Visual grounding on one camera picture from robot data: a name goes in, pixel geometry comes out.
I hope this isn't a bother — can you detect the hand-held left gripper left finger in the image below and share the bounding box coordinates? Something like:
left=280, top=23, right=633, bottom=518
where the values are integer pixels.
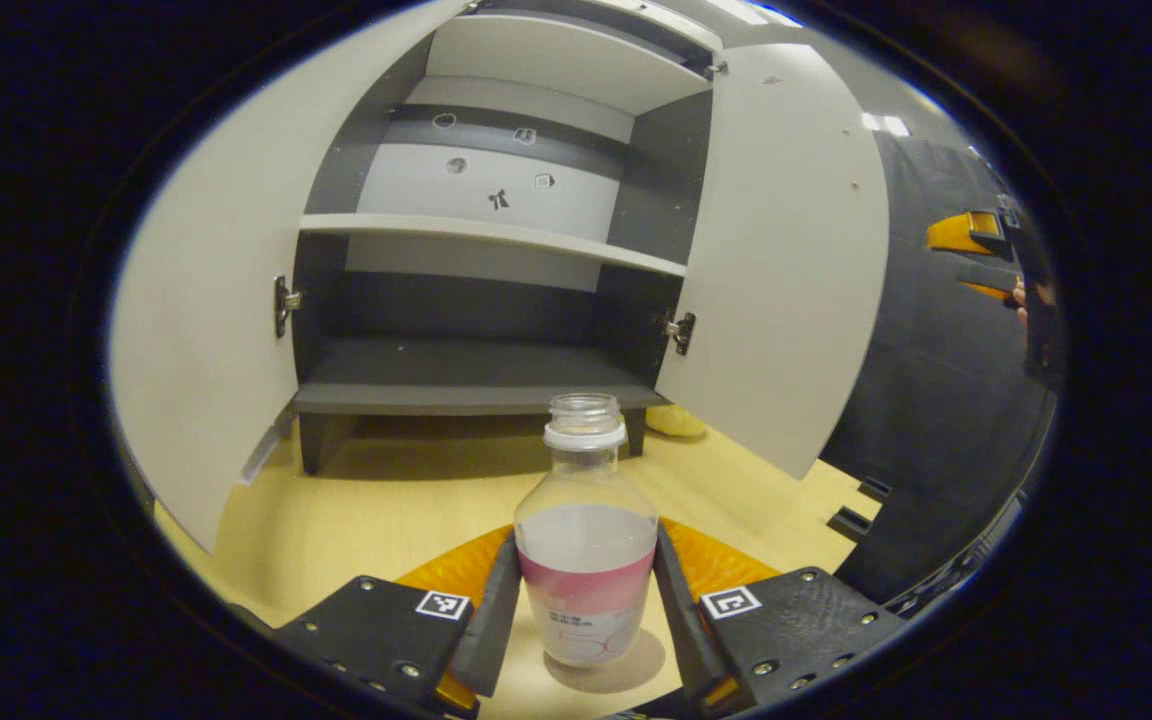
left=271, top=525, right=524, bottom=718

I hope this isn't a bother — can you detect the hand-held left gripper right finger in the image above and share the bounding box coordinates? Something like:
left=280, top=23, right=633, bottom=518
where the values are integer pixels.
left=652, top=516, right=908, bottom=718

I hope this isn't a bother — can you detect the clear bottle with pink label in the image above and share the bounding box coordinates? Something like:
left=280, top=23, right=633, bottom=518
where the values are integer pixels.
left=514, top=392, right=659, bottom=669

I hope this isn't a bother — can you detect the white and grey cabinet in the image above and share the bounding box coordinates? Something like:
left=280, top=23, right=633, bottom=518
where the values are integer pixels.
left=291, top=0, right=727, bottom=476

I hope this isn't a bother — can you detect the white cabinet door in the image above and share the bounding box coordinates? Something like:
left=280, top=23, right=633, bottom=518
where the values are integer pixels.
left=654, top=42, right=892, bottom=481
left=108, top=0, right=472, bottom=553

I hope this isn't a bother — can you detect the yellow plush toy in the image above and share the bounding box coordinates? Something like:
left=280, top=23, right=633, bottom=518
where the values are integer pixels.
left=646, top=405, right=709, bottom=439

